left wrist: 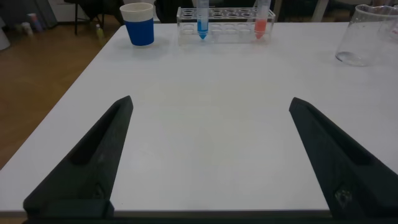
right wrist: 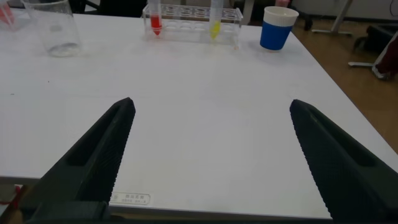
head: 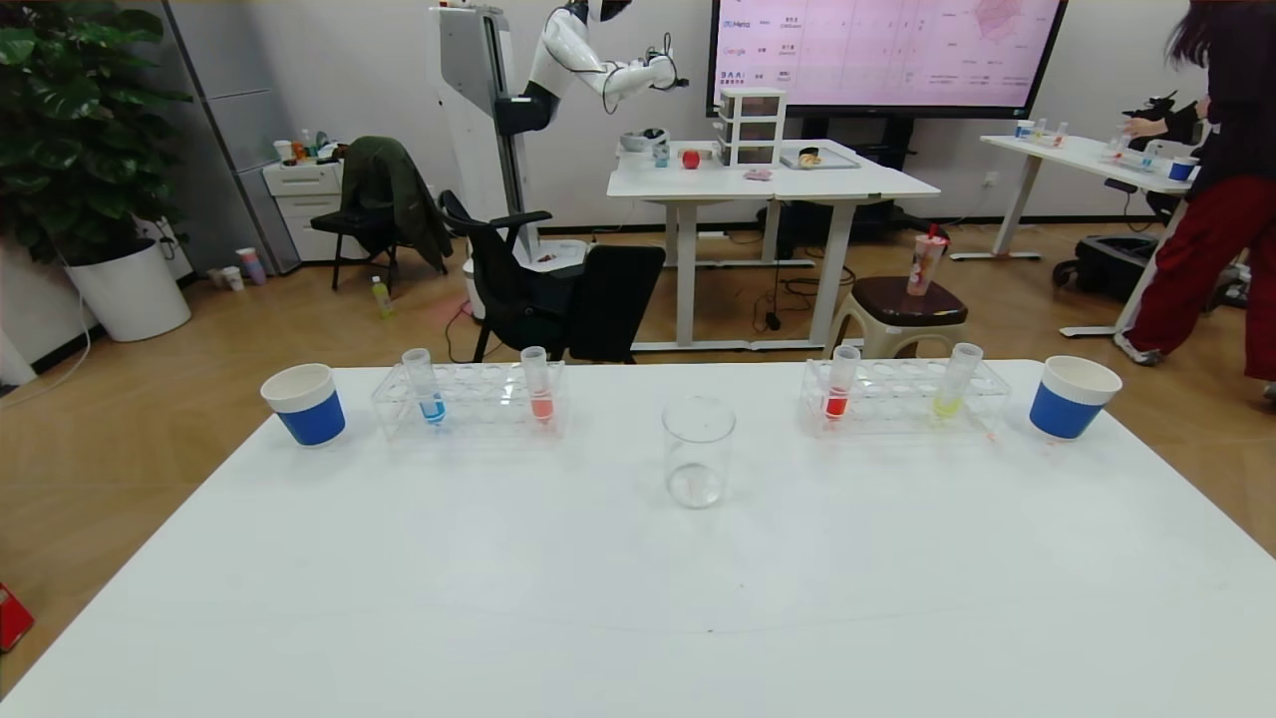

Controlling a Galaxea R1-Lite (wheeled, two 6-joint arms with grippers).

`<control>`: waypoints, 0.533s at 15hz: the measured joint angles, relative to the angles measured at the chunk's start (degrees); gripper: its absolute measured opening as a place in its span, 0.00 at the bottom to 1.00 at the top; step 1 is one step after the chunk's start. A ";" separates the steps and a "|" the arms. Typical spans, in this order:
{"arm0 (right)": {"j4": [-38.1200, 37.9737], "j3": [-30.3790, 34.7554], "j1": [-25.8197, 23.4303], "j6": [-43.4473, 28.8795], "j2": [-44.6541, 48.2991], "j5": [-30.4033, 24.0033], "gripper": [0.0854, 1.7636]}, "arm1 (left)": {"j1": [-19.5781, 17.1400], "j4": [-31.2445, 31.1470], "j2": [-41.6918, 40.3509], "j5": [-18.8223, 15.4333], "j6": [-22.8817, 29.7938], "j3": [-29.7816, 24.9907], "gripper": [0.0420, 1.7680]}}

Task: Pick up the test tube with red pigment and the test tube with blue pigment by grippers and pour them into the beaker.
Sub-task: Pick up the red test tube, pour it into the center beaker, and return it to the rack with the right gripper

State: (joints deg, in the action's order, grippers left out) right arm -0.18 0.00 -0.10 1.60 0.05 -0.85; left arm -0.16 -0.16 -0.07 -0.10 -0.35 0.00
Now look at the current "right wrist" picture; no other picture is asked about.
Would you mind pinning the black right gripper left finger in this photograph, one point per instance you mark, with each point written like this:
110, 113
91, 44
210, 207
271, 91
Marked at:
93, 161

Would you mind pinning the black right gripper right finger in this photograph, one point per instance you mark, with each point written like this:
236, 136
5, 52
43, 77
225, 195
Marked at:
342, 168

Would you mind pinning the red pigment test tube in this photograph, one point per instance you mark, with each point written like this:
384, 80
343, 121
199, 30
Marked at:
6, 15
155, 23

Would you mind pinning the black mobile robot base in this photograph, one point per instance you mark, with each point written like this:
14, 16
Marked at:
373, 37

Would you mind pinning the clear glass beaker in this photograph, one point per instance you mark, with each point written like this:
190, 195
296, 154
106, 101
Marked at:
59, 34

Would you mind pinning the yellow pigment test tube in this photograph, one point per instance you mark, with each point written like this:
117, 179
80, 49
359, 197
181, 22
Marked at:
215, 28

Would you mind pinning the white table label sticker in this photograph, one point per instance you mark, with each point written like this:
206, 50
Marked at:
130, 198

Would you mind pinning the blue white paper cup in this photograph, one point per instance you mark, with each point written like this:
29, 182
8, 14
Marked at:
275, 35

